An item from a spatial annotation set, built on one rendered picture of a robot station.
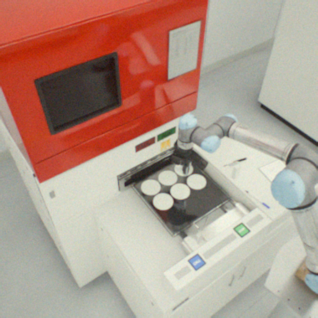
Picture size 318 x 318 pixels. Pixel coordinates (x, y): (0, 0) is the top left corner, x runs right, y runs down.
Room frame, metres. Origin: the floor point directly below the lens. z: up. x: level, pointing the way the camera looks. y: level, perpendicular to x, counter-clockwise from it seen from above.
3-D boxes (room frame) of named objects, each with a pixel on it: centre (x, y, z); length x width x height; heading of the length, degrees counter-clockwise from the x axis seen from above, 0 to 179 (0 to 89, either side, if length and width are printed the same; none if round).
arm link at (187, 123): (1.07, -0.11, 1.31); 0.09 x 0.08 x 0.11; 46
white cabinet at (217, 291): (1.01, -0.23, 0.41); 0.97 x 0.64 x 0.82; 126
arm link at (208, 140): (1.02, -0.20, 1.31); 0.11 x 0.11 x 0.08; 46
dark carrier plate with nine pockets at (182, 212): (1.05, -0.10, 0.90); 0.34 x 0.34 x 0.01; 36
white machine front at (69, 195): (1.11, 0.18, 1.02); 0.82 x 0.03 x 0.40; 126
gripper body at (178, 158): (1.08, -0.11, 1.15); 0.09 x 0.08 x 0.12; 63
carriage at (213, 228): (0.85, -0.28, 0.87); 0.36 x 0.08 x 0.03; 126
